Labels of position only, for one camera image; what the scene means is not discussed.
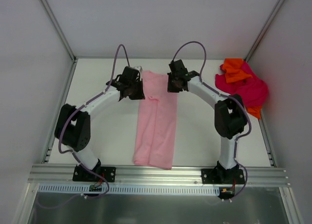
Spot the pink t-shirt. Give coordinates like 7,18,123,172
133,71,178,169

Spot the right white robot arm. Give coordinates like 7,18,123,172
167,60,252,183

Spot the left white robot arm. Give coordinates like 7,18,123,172
54,66,145,182

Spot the orange t-shirt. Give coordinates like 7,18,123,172
222,58,252,83

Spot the magenta t-shirt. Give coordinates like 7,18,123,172
215,61,269,107

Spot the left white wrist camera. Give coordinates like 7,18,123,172
134,66,143,73

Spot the left black base bracket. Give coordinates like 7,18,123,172
72,160,116,183

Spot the black base bracket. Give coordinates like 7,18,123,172
200,162,245,184
72,160,116,183

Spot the left aluminium corner post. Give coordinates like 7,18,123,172
39,0,77,63

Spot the aluminium corner post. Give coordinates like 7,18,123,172
39,0,77,63
244,0,287,62

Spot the right black base bracket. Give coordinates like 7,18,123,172
200,162,245,184

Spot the white slotted cable duct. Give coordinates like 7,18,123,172
38,183,220,196

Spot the aluminium mounting rail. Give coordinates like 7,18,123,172
27,163,291,187

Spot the right aluminium corner post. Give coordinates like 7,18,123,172
244,0,287,62

